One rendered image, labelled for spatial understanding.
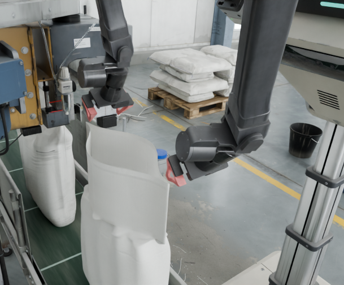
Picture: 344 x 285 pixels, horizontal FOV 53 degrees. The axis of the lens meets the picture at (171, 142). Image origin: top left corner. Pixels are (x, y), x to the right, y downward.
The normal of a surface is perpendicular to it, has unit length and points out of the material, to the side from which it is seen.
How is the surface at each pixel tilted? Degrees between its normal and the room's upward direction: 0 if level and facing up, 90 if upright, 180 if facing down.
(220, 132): 30
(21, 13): 90
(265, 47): 119
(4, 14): 90
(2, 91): 90
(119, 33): 99
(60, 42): 90
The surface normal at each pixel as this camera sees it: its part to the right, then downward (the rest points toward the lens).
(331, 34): -0.47, -0.54
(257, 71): 0.20, 0.83
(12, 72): 0.88, 0.26
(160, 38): 0.59, 0.40
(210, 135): 0.31, -0.58
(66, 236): 0.06, -0.89
